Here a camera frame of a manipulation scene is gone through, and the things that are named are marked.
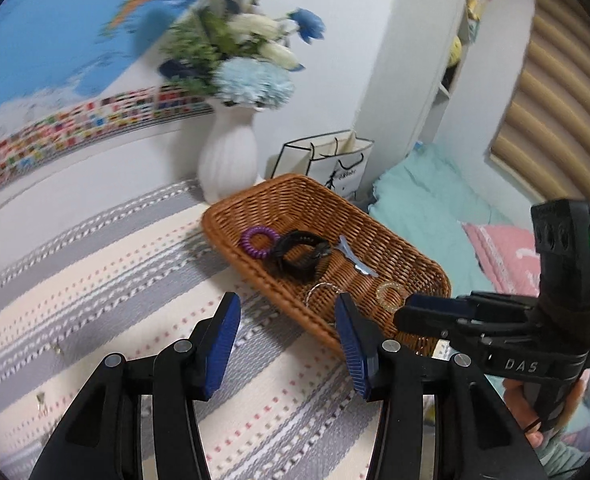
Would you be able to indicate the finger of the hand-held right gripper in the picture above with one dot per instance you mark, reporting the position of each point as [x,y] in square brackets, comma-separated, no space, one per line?
[420,320]
[432,303]

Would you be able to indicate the white paper shopping bag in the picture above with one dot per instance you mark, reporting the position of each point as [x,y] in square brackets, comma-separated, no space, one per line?
[325,160]

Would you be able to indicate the world map wall poster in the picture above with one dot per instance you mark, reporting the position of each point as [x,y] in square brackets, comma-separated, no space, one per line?
[50,35]

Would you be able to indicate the white shelf unit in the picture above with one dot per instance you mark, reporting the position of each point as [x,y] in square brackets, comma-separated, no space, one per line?
[445,92]

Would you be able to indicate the teal blanket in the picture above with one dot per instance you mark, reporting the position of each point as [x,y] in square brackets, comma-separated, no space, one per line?
[425,200]

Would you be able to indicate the black wrist watch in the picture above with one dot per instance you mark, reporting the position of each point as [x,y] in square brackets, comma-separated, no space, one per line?
[280,250]

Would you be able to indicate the beige padded headboard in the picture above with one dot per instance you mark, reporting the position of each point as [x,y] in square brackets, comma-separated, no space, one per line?
[550,110]

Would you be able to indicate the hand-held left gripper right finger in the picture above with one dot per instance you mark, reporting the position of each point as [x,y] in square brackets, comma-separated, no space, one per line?
[352,360]

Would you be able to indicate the striped woven table mat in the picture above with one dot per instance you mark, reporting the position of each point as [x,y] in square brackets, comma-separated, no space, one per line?
[125,270]

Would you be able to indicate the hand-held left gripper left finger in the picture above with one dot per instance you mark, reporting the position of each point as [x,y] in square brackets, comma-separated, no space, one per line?
[222,355]

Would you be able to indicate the person's right forearm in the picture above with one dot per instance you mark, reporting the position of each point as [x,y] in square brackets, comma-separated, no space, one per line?
[570,460]

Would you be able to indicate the pink blanket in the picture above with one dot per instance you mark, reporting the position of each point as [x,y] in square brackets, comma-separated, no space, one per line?
[505,250]

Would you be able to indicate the white ribbed vase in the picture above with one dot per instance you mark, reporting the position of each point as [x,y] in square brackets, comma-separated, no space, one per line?
[227,160]

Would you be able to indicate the person's right hand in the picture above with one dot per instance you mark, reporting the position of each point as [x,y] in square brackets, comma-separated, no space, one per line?
[517,402]

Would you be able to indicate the yellow plush toy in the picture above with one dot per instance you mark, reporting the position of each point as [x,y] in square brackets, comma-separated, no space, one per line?
[455,52]

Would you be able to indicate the brown wicker basket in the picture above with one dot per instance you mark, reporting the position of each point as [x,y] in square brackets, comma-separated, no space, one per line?
[295,205]

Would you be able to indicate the light blue hair clip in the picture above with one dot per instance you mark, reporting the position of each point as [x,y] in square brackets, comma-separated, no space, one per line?
[347,250]

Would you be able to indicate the blue and white artificial flowers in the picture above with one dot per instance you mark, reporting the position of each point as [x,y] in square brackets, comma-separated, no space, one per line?
[252,82]

